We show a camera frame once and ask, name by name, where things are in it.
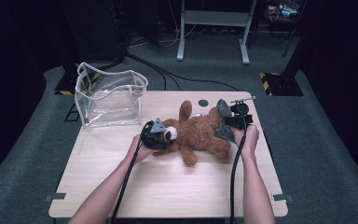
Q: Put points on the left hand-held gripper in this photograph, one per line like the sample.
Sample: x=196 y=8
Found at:
x=152 y=141

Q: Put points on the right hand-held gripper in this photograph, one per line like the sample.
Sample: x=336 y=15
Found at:
x=239 y=119

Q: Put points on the grey towel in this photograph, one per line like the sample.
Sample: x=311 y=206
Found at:
x=223 y=109

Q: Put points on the brown teddy bear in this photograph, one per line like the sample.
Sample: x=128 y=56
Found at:
x=199 y=133

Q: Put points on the clear plastic bag white trim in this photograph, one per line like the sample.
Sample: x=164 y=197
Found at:
x=112 y=105

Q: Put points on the person's left hand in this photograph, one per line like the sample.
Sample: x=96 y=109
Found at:
x=138 y=152

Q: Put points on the person's right hand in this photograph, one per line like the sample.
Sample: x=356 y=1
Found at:
x=251 y=140

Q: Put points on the dark round table grommet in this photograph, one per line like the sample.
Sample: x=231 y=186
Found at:
x=203 y=103

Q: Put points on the black stand base striped edge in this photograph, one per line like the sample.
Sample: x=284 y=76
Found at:
x=284 y=85
x=63 y=85

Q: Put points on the grey tape strip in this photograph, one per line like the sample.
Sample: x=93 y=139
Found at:
x=282 y=197
x=55 y=197

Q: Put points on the dark cart with electronics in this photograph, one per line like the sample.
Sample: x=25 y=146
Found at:
x=284 y=12

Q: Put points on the dark cabinet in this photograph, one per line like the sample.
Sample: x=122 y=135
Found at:
x=99 y=31

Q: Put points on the white metal desk frame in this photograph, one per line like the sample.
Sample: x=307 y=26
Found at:
x=214 y=18

